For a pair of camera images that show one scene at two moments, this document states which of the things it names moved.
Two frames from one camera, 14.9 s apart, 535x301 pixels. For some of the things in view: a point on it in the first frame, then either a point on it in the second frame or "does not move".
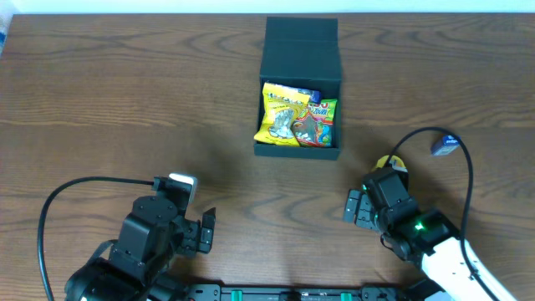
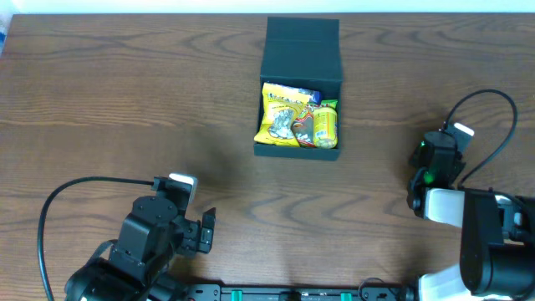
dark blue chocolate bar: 315,97 does not move
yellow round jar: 395,160 to 325,127
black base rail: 312,293 does not move
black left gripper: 205,233 does not move
